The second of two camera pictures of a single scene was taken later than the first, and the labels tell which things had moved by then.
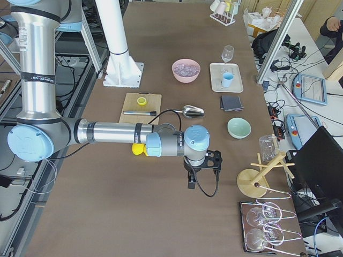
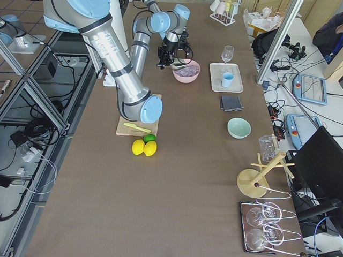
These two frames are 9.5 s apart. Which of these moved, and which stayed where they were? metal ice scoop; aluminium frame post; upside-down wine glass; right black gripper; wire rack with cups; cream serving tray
Moved: metal ice scoop; right black gripper
Stayed: aluminium frame post; upside-down wine glass; cream serving tray; wire rack with cups
